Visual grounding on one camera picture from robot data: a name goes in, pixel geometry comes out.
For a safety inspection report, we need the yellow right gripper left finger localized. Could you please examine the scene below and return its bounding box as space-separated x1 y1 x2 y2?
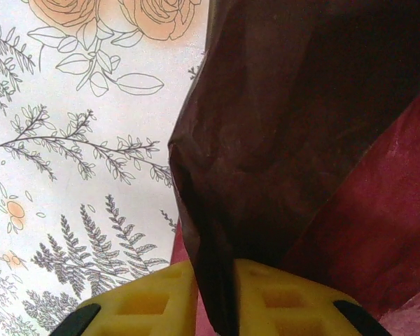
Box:
50 260 199 336

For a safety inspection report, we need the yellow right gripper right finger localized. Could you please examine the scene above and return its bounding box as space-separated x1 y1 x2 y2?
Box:
236 258 393 336

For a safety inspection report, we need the dark red wrapping cloth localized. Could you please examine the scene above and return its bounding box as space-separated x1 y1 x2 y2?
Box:
167 0 420 336

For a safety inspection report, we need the white floral tablecloth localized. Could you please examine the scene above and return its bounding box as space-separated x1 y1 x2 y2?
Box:
0 0 420 336

